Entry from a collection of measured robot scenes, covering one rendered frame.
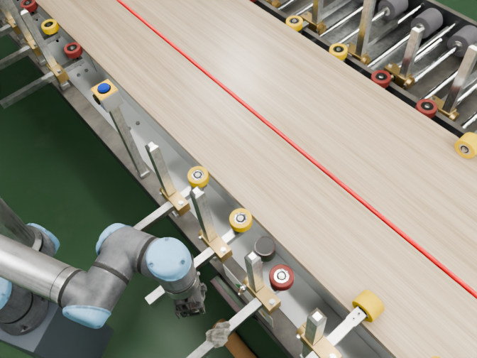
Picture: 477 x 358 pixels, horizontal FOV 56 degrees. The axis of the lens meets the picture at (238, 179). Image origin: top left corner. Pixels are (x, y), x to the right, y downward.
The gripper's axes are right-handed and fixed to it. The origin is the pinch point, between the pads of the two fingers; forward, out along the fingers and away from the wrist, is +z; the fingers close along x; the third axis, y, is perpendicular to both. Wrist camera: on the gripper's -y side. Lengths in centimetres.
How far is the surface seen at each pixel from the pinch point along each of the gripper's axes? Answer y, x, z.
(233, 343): -10, 4, 96
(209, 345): 8.4, 0.4, 18.3
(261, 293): -3.8, 19.8, 17.3
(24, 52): -152, -69, 20
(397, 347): 22, 55, 14
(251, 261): -5.4, 18.4, -6.3
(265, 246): -9.0, 23.1, -6.5
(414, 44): -83, 99, 0
